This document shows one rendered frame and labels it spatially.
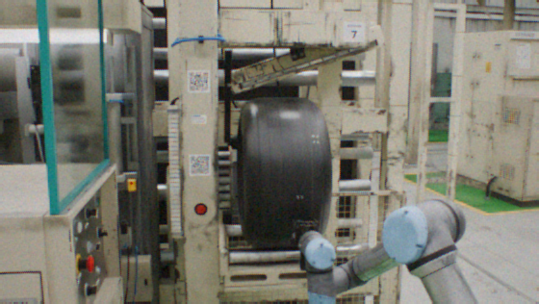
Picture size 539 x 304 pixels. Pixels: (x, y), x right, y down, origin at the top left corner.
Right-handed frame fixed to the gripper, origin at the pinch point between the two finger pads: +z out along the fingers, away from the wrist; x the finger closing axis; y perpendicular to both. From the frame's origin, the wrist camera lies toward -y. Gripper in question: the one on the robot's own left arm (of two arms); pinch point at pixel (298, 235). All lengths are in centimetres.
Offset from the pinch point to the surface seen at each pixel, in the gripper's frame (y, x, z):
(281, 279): -18.0, 4.5, 10.4
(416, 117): 46, -298, 601
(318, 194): 14.2, -5.4, -4.8
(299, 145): 30.0, 0.2, -3.1
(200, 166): 22.5, 32.2, 13.5
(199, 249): -7.7, 33.2, 17.2
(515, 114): 47, -313, 358
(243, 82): 55, 14, 49
